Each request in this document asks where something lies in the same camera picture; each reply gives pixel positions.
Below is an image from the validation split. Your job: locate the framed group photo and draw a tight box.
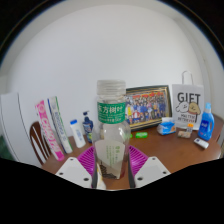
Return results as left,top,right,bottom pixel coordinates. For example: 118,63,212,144
123,85,173,132

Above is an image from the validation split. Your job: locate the blue tissue pack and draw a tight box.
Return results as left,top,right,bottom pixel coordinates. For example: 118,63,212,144
156,116,177,136

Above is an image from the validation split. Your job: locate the blue detergent bottle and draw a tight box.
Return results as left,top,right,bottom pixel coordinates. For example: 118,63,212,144
197,102,216,142

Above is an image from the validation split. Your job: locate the clear green-labelled drink bottle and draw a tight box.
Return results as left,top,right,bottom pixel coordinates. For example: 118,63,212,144
91,79,132,181

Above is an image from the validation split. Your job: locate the dark wooden chair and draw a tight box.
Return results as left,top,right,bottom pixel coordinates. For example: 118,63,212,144
29,121,54,166

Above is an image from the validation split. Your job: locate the small green packet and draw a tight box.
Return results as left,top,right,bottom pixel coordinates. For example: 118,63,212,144
134,131,149,139

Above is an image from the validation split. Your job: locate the white paper gift bag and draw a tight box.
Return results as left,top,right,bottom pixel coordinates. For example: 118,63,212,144
171,70,205,132

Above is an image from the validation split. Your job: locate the white bottle with blue cap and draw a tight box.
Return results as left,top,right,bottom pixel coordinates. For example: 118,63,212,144
69,119,87,149

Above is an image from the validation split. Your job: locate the pink and white tube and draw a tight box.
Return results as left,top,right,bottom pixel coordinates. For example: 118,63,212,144
34,99,66,162

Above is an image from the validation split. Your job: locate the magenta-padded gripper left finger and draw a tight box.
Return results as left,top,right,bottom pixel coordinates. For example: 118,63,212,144
54,145,98,189

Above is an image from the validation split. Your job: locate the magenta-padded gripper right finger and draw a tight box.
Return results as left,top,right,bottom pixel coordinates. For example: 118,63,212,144
127,145,171,189

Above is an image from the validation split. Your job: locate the green cabinet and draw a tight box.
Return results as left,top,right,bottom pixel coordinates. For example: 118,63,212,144
0,134,14,162

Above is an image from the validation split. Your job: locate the white remote control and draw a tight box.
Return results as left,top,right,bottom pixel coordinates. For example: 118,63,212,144
193,137,210,150

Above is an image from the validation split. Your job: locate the small snack packet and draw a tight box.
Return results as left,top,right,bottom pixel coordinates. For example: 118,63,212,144
177,129,192,140

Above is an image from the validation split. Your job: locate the dark blue pump bottle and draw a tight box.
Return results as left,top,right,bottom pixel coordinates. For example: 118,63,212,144
82,110,95,144

